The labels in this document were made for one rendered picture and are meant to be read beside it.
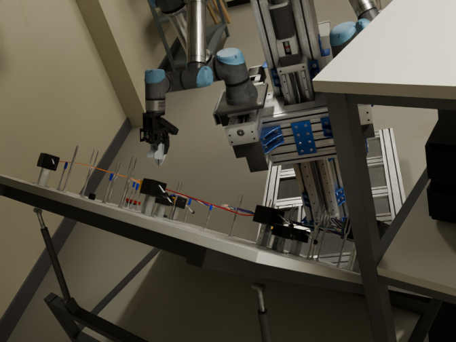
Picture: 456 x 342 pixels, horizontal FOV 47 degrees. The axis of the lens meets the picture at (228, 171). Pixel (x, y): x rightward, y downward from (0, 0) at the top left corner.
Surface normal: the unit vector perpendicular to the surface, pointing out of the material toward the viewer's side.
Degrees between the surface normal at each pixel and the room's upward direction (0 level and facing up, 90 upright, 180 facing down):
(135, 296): 0
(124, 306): 0
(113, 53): 90
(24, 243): 90
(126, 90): 90
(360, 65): 0
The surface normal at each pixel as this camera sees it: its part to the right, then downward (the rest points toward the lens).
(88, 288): -0.27, -0.81
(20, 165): 0.95, -0.14
